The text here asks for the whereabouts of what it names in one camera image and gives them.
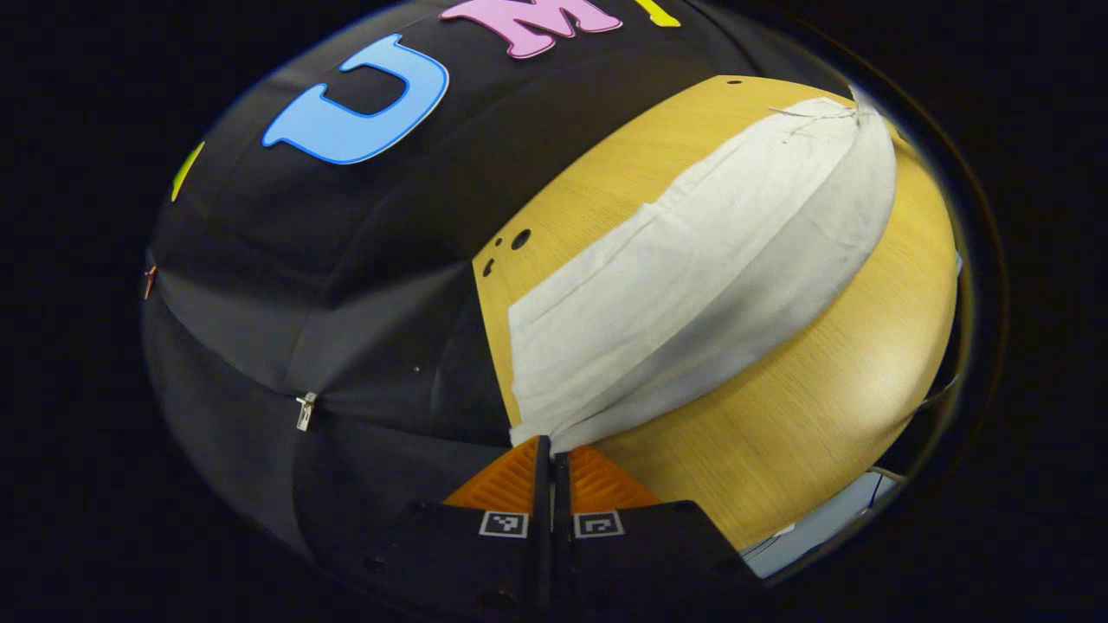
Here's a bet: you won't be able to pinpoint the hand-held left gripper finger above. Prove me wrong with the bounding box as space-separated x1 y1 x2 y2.
552 445 767 620
342 435 552 620

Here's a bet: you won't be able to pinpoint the black backdrop cloth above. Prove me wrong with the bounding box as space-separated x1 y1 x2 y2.
141 0 858 563

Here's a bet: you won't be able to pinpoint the white jeans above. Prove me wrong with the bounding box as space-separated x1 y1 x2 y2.
506 95 899 455

